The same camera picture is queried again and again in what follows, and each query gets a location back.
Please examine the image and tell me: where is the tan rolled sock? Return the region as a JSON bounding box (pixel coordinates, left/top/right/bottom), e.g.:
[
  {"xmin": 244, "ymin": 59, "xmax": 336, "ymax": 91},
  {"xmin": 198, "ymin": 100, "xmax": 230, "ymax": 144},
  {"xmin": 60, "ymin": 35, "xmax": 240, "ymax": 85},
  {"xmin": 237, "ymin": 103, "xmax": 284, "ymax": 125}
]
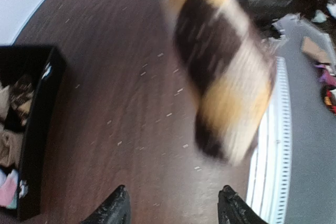
[{"xmin": 1, "ymin": 130, "xmax": 24, "ymax": 168}]

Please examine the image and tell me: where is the brown tan argyle sock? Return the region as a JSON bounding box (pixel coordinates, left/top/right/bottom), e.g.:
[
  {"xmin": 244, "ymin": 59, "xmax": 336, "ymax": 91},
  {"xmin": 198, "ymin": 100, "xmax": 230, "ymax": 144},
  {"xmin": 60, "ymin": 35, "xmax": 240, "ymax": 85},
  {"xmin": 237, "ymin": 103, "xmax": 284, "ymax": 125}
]
[
  {"xmin": 9, "ymin": 74, "xmax": 35, "ymax": 126},
  {"xmin": 161, "ymin": 0, "xmax": 277, "ymax": 165}
]

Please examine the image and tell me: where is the aluminium front rail frame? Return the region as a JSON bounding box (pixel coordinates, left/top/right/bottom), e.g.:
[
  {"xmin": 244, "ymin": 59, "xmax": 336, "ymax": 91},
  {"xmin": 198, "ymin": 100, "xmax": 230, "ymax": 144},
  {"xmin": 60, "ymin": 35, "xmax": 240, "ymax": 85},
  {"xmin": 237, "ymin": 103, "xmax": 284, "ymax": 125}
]
[{"xmin": 246, "ymin": 57, "xmax": 292, "ymax": 223}]

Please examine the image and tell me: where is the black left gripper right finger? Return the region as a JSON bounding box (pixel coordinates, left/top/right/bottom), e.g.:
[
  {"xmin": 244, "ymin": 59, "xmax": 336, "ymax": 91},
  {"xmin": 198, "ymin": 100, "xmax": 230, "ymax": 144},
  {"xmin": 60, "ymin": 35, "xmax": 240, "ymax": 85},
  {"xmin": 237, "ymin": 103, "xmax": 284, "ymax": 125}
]
[{"xmin": 217, "ymin": 185, "xmax": 265, "ymax": 224}]

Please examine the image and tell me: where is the pink white rolled sock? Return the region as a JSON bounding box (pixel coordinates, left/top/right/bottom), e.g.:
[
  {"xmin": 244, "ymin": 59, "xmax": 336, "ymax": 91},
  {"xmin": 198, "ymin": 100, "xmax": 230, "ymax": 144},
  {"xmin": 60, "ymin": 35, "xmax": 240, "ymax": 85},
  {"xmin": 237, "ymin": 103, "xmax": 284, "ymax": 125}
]
[{"xmin": 0, "ymin": 169, "xmax": 18, "ymax": 209}]

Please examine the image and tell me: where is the beige rolled sock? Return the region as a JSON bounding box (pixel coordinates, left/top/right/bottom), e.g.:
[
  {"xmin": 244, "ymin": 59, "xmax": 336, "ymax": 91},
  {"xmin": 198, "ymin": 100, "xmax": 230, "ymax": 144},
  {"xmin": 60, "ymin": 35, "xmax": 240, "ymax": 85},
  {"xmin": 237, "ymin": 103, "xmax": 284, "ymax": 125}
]
[{"xmin": 0, "ymin": 86, "xmax": 10, "ymax": 122}]

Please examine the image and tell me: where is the black box with glass lid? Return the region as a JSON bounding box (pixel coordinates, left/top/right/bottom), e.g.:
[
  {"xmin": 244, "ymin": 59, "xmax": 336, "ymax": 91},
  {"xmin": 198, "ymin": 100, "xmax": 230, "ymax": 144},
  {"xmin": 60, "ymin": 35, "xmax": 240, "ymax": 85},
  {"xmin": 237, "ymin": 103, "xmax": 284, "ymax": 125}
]
[{"xmin": 1, "ymin": 45, "xmax": 66, "ymax": 221}]

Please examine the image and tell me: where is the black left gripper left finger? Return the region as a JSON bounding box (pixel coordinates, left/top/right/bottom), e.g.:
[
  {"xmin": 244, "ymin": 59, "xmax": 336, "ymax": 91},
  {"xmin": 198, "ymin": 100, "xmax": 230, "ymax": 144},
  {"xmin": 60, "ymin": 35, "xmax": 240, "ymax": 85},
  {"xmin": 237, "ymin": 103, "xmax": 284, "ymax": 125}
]
[{"xmin": 81, "ymin": 185, "xmax": 131, "ymax": 224}]

